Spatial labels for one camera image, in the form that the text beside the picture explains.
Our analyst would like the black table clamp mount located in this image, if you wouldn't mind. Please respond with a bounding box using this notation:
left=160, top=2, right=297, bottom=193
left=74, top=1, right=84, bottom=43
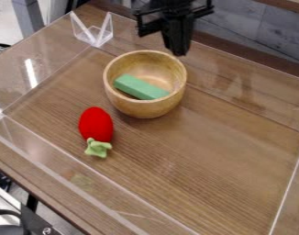
left=21, top=205, right=62, bottom=235

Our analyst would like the clear acrylic enclosure wall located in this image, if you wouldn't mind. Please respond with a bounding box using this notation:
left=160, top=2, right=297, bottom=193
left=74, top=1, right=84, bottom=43
left=0, top=6, right=299, bottom=235

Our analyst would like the light brown wooden bowl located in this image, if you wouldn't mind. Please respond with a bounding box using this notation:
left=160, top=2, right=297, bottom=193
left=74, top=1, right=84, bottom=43
left=102, top=50, right=186, bottom=118

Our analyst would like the green rectangular block stick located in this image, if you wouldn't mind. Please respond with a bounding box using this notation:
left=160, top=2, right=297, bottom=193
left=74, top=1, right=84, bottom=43
left=112, top=74, right=169, bottom=100

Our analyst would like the grey cabinet leg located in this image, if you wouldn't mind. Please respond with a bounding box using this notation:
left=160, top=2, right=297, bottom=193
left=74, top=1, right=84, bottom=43
left=10, top=0, right=44, bottom=38

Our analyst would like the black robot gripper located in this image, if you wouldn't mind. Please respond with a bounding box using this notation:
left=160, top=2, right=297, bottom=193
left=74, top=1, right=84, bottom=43
left=132, top=0, right=214, bottom=56

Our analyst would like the red plush strawberry toy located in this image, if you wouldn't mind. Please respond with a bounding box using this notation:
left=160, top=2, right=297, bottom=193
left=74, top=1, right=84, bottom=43
left=78, top=106, right=113, bottom=158

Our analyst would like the black cable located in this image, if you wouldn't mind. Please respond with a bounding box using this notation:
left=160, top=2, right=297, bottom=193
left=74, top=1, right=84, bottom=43
left=0, top=208, right=26, bottom=235

